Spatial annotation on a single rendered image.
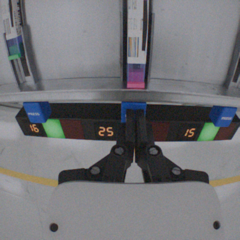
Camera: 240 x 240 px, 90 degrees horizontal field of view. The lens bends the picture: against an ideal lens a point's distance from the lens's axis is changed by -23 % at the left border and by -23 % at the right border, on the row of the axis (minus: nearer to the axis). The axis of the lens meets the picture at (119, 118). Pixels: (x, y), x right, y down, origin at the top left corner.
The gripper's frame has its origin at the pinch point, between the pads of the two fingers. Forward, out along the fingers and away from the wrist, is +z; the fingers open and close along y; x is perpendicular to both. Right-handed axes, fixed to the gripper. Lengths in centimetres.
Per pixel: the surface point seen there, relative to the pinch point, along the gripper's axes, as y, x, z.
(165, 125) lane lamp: 4.1, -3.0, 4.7
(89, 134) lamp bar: -5.5, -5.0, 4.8
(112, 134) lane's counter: -2.4, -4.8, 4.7
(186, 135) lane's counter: 7.6, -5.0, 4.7
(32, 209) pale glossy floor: -66, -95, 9
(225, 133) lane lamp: 14.4, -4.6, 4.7
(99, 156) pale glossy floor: -15, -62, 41
